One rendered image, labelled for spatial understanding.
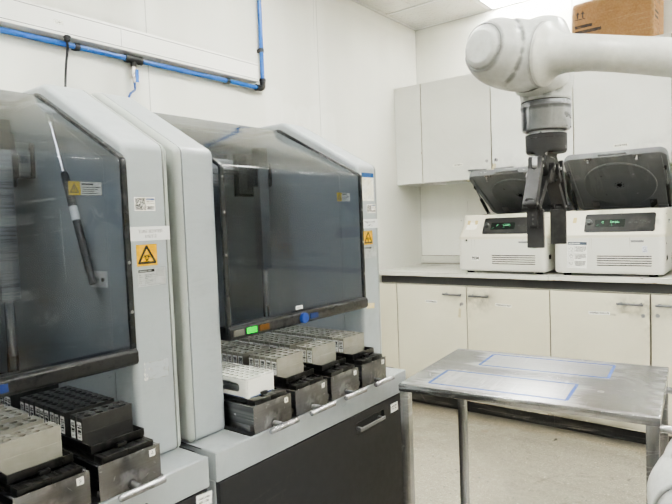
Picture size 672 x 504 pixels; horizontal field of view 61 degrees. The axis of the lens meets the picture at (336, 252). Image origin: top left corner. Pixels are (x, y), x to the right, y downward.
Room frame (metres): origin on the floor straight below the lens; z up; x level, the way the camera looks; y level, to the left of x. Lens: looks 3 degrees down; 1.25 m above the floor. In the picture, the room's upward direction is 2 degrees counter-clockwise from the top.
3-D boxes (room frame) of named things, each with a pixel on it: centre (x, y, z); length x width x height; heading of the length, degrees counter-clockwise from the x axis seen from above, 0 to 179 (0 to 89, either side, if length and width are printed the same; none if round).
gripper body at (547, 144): (1.10, -0.41, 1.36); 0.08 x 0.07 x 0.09; 142
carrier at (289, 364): (1.59, 0.15, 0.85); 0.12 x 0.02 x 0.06; 143
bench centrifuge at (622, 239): (3.31, -1.64, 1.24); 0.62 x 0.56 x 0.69; 143
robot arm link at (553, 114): (1.10, -0.41, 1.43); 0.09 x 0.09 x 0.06
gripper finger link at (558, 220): (1.15, -0.45, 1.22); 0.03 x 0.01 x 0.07; 52
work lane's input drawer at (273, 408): (1.62, 0.43, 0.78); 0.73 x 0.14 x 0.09; 52
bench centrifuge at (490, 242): (3.66, -1.18, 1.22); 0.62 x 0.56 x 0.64; 140
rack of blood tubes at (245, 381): (1.54, 0.32, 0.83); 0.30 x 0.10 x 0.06; 52
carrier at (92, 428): (1.16, 0.49, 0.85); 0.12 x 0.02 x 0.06; 142
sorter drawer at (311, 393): (1.74, 0.33, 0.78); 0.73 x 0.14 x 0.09; 52
